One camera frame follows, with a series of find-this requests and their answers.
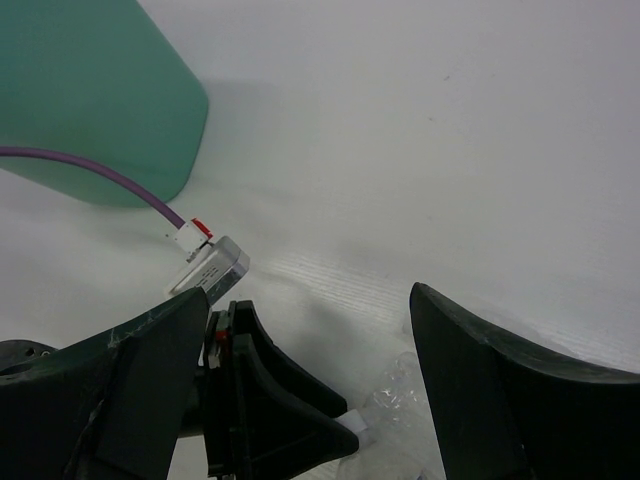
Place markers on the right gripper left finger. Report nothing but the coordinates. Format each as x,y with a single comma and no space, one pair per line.
108,407

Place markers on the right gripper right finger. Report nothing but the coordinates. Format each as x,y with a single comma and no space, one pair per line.
504,407

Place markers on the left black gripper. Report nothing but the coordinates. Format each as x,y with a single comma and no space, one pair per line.
262,416

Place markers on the clear bottle blue-orange label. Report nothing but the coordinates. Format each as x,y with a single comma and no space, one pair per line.
389,448

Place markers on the green plastic bin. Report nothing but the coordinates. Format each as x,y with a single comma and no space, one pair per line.
98,79

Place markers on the clear crushed bottle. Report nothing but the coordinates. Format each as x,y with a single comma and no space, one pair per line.
399,396

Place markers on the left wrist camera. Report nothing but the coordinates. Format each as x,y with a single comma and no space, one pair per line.
215,266

